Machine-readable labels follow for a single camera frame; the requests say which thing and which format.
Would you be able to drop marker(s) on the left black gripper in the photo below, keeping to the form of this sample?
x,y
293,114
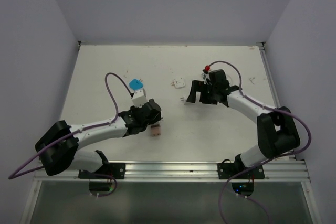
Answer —
x,y
157,117

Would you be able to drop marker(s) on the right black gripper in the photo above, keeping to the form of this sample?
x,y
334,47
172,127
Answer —
x,y
197,86

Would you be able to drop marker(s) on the white cube charger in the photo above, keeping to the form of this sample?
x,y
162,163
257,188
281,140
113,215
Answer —
x,y
183,101

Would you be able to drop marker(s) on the brown USB charger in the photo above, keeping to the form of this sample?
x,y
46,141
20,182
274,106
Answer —
x,y
155,130

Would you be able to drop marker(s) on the white plug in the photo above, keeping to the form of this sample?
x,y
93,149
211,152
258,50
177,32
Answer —
x,y
178,83

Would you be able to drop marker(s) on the blue plug adapter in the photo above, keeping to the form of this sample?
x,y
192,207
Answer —
x,y
136,84

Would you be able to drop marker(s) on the white cube power socket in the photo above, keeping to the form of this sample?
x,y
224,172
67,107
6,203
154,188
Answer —
x,y
159,121

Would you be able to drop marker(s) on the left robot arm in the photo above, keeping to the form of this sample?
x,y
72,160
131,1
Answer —
x,y
62,146

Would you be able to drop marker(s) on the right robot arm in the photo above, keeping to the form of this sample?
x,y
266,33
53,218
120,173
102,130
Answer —
x,y
276,130

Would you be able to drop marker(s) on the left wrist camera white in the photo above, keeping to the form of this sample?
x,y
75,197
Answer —
x,y
139,98

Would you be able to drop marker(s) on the left black base bracket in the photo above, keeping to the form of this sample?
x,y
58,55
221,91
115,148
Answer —
x,y
110,170

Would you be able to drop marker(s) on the black base bracket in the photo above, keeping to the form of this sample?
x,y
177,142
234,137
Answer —
x,y
236,170
110,170

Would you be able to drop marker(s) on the right black base bracket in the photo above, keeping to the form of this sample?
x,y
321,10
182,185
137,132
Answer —
x,y
236,170

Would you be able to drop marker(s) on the aluminium mounting rail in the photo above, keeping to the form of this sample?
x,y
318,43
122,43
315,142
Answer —
x,y
275,171

